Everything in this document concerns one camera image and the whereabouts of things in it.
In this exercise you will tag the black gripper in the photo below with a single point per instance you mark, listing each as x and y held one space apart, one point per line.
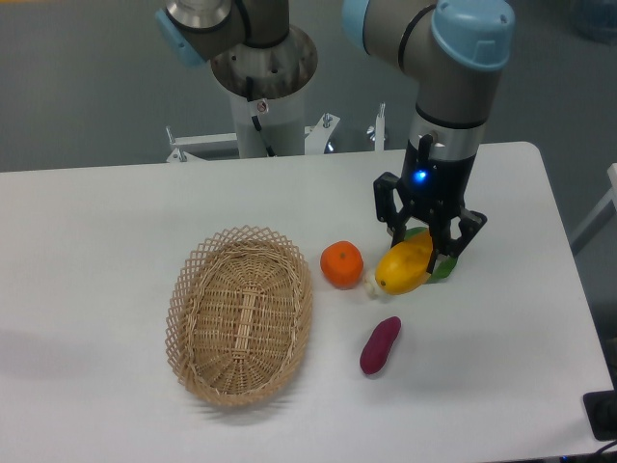
432 191

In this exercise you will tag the yellow mango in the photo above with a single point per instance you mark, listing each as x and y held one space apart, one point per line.
404 266

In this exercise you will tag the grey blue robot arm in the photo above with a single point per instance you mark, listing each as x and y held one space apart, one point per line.
454 50

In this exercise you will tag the woven wicker basket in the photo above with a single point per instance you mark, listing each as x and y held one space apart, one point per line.
239 317

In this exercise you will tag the green leafy white vegetable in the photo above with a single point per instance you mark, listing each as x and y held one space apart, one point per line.
439 269

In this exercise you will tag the orange tangerine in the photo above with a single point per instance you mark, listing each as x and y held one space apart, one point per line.
341 264

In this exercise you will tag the purple sweet potato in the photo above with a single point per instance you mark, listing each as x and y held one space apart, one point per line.
376 351

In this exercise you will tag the black device at table edge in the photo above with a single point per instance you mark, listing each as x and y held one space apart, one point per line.
600 409

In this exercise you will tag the white metal base frame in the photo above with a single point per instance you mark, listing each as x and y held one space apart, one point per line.
318 139

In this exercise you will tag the white frame at right edge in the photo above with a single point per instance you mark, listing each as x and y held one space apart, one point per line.
598 217

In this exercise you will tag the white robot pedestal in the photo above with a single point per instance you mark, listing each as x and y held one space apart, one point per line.
266 91

